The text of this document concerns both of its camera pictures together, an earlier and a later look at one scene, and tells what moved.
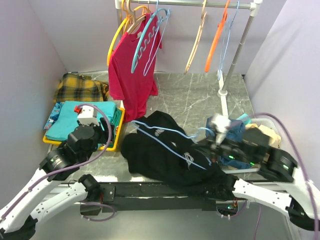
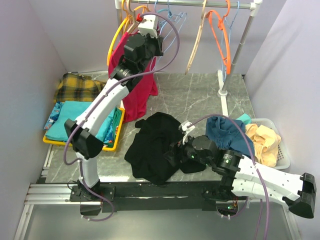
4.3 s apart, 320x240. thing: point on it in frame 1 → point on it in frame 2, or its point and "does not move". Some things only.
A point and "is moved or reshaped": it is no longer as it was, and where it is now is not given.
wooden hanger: x=203 y=16 does not move
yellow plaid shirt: x=79 y=87 does not move
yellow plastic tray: x=49 y=141 does not move
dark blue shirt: x=219 y=128 does not move
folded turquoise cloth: x=66 y=117 does not move
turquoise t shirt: x=245 y=118 does not move
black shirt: x=161 y=149 is moved or reshaped
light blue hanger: x=167 y=147 → x=169 y=28
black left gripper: x=105 y=133 → x=158 y=43
